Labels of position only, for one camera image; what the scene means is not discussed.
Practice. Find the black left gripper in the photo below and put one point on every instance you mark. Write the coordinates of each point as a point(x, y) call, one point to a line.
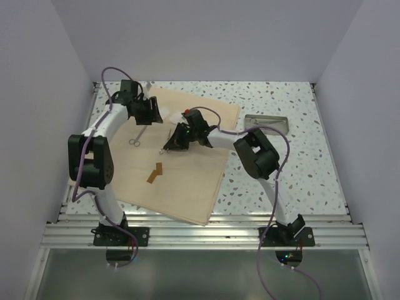
point(153, 114)

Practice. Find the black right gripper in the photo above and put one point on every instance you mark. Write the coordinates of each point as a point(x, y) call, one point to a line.
point(176, 142)

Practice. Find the steel scissors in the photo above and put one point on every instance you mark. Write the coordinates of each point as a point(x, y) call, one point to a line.
point(136, 141)

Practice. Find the steel tweezers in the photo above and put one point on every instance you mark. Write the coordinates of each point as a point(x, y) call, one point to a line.
point(282, 119)

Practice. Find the steel forceps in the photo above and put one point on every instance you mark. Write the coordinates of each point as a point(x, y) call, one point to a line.
point(264, 122)

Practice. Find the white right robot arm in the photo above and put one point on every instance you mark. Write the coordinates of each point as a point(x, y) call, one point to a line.
point(258, 157)

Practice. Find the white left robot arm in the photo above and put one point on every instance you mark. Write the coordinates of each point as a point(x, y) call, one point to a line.
point(90, 160)

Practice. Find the white gauze pad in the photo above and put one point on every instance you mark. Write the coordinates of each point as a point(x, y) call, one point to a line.
point(164, 112)
point(176, 117)

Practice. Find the brown indicator tape strip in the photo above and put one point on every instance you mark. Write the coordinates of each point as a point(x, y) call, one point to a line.
point(158, 171)

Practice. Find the beige cloth drape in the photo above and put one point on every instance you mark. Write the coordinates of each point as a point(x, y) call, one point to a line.
point(189, 186)

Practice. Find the metal instrument tray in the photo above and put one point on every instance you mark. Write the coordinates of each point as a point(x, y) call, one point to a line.
point(270, 130)

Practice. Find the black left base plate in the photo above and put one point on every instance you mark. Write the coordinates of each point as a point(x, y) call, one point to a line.
point(110, 236)

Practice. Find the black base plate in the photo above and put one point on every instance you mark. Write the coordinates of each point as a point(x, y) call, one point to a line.
point(110, 236)
point(276, 237)

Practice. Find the aluminium rail frame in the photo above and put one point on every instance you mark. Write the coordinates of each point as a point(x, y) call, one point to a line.
point(219, 260)

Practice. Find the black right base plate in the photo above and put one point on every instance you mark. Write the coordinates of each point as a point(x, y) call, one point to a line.
point(276, 237)

